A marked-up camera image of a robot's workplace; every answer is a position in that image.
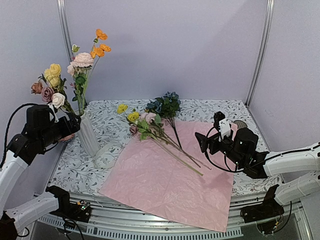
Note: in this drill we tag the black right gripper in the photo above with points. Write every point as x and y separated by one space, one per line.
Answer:
213 140

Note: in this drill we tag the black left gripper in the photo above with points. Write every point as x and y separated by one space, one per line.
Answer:
75 125

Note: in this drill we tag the white ribbed ceramic vase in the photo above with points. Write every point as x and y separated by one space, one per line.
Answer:
87 136

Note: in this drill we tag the mauve and white rose stem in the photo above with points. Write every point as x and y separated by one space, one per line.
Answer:
54 97

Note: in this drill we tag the pink wrapping paper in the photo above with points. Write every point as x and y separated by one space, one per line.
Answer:
147 178

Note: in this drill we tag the blue hydrangea flower stem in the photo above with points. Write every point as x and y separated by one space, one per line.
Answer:
167 107

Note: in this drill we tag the artificial flower bouquet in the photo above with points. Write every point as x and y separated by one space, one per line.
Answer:
149 125

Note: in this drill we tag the pale yellow rose stem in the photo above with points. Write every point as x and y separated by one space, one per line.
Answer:
53 79

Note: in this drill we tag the cream printed ribbon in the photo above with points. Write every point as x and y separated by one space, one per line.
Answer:
107 156

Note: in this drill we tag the pink peony flower stem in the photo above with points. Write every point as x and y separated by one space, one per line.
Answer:
80 69

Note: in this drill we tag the orange poppy flower stem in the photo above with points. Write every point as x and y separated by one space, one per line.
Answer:
97 51

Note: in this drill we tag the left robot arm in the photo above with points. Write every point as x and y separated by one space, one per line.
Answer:
42 129

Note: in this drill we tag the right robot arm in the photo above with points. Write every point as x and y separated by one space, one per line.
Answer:
240 148

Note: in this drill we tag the pink patterned small object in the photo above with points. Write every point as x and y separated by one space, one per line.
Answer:
67 138

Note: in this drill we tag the red striped bowl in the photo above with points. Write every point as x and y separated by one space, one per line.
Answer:
240 124

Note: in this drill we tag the floral patterned tablecloth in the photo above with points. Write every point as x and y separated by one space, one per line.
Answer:
75 171

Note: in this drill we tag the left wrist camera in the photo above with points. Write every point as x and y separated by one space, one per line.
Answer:
53 113

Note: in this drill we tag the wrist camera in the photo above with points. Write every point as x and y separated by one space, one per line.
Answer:
222 125
53 113

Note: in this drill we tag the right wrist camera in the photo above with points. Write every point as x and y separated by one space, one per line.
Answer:
222 125

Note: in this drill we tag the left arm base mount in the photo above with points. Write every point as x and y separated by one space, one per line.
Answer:
80 211

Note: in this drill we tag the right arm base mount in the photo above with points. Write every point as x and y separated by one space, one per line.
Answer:
269 208

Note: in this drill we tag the aluminium front rail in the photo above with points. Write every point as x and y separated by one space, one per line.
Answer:
111 220

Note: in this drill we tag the left aluminium frame post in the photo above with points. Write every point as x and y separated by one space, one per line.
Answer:
65 32

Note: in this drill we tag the aluminium frame post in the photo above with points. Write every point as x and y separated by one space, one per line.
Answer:
270 4
65 32

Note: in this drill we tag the right aluminium frame post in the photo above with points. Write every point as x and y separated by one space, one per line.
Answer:
270 4

